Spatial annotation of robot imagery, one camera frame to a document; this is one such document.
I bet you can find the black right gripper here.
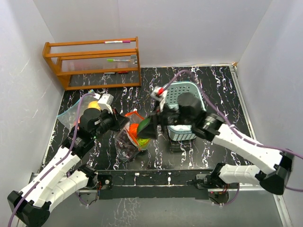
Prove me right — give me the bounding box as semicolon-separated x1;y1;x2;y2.
137;99;193;139

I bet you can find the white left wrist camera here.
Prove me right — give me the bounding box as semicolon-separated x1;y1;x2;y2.
94;93;114;114

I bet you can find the wooden shelf rack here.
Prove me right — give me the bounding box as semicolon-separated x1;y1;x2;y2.
42;37;142;91

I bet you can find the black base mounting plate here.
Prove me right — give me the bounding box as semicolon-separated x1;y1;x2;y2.
94;169;240;201

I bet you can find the blue zip top bag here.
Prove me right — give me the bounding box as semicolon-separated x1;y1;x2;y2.
57;90;100;131

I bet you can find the white plastic basket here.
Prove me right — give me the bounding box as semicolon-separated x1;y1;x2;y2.
165;81;205;141

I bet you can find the yellow apple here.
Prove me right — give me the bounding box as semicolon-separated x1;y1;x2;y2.
88;101;101;110

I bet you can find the orange zip plastic bag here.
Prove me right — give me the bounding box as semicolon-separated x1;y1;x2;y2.
118;109;149;162

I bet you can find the pink white marker pen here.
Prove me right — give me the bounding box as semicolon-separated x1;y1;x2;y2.
104;40;131;44

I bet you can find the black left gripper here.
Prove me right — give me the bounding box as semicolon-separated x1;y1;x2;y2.
91;106;130;139

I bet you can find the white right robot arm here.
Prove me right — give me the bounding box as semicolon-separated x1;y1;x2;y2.
137;92;294;195

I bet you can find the purple grapes bunch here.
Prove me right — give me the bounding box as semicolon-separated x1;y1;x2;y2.
114;131;136;162

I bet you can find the green white marker pen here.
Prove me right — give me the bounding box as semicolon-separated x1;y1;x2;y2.
107;59;131;62

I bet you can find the orange pumpkin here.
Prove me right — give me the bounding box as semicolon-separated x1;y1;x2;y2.
129;123;139;138

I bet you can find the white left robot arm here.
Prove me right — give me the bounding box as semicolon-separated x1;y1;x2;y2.
8;108;129;227

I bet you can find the aluminium frame rail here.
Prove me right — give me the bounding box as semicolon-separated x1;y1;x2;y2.
231;65;292;227

